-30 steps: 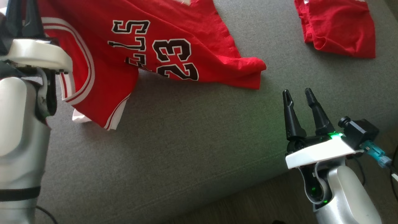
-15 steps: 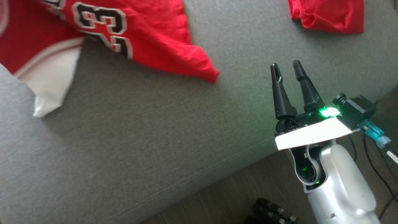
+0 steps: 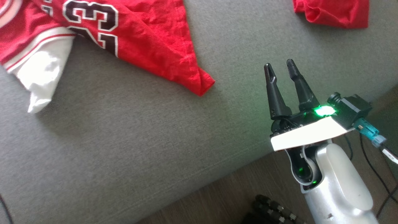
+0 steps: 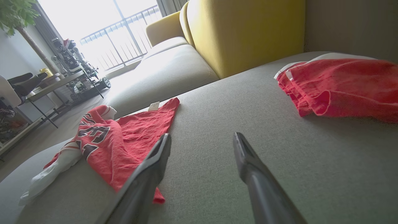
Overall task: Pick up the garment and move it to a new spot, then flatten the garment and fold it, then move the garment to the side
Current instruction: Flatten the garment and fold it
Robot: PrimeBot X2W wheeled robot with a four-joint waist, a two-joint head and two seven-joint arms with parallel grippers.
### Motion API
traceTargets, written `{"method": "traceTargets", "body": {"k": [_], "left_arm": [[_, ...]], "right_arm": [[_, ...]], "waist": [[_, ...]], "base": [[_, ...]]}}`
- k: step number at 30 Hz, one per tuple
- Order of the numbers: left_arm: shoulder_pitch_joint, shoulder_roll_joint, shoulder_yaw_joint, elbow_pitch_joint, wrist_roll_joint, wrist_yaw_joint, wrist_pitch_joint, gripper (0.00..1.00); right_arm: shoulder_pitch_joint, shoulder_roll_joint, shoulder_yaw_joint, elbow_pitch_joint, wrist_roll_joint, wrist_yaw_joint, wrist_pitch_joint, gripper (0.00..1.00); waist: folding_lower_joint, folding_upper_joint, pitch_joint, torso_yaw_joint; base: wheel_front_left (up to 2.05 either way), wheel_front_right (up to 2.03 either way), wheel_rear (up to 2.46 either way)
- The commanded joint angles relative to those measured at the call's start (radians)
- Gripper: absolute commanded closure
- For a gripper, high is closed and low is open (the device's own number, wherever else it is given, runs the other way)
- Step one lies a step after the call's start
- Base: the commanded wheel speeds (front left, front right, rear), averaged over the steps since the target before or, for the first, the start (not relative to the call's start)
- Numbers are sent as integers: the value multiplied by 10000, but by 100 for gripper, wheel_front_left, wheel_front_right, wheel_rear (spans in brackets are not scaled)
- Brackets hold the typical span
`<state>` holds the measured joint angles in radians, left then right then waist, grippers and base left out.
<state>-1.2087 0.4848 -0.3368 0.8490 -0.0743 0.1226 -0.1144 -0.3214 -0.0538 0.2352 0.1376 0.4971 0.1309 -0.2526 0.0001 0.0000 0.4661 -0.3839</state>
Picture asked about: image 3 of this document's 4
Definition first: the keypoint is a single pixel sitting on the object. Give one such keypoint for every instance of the red basketball shorts white stripe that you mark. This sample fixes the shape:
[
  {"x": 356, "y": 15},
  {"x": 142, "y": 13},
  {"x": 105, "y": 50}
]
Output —
[{"x": 335, "y": 12}]

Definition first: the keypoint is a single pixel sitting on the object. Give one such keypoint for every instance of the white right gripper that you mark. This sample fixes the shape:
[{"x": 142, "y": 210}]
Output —
[{"x": 304, "y": 133}]

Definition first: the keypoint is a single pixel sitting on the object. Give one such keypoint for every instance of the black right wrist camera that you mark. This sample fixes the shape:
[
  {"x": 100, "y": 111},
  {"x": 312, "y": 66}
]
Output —
[{"x": 351, "y": 109}]

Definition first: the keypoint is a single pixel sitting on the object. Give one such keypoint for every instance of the large grey sofa seat cushion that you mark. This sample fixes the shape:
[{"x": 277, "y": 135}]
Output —
[{"x": 155, "y": 140}]

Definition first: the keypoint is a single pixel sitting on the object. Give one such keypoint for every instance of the red Bulls 23 jersey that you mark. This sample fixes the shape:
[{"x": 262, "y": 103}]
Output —
[{"x": 149, "y": 37}]

